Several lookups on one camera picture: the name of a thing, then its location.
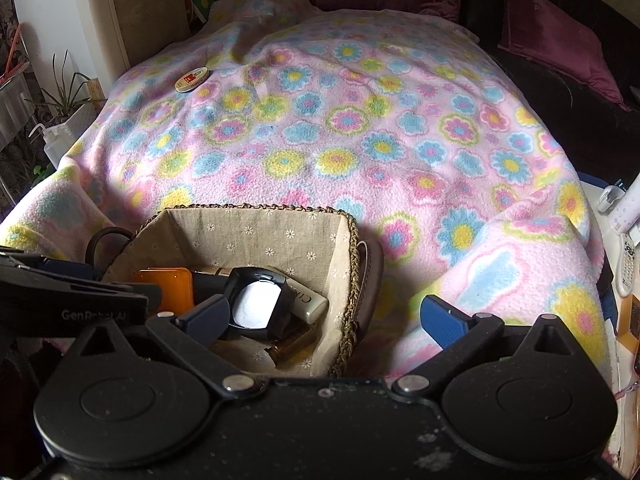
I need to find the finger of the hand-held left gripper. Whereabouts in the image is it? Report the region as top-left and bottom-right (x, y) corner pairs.
(37, 257), (99, 282)

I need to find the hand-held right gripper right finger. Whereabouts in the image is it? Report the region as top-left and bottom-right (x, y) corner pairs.
(392, 294), (589, 397)

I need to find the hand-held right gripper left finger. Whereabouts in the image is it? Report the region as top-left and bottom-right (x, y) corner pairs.
(65, 294), (261, 400)

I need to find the black and gold lipstick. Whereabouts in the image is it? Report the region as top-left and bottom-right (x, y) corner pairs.
(192, 267), (233, 287)

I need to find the orange translucent box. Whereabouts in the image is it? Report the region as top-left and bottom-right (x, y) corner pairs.
(132, 267), (195, 317)

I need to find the black square compact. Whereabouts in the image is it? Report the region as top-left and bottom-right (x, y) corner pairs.
(222, 266), (292, 344)

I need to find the amber glass bottle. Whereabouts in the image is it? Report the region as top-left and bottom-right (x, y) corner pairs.
(269, 329), (322, 367)

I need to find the woven basket with fabric lining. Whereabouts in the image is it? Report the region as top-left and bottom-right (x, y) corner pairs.
(86, 203), (385, 378)

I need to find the beige gold cosmetic tube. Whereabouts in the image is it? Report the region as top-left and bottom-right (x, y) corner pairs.
(280, 280), (329, 324)

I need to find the white squeeze bottle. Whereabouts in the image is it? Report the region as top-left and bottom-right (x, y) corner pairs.
(29, 124), (72, 167)

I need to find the white planter box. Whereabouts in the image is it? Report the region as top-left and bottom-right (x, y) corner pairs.
(59, 101), (107, 148)

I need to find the green spiky plant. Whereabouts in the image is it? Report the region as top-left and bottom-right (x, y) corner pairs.
(27, 50), (107, 123)

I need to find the clear plastic bin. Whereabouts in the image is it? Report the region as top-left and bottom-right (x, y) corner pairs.
(0, 62), (32, 151)

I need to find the pink floral fleece blanket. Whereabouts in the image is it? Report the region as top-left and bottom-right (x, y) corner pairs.
(0, 0), (617, 396)

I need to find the red stick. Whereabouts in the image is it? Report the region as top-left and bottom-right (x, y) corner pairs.
(0, 22), (25, 83)

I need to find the round cream tin red label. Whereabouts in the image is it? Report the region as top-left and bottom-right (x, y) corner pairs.
(174, 66), (211, 93)

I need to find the black sofa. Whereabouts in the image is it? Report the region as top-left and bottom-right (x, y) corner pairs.
(460, 0), (640, 186)

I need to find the beige board panel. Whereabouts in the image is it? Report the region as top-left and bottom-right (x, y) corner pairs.
(102, 0), (192, 77)

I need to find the small maroon pillow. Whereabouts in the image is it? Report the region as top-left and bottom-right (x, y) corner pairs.
(497, 0), (632, 111)

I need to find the wooden picture frame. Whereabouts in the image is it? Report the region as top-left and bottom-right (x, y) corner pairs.
(617, 294), (640, 352)

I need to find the white cordless phone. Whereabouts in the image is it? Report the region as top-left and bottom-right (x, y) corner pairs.
(614, 195), (640, 297)

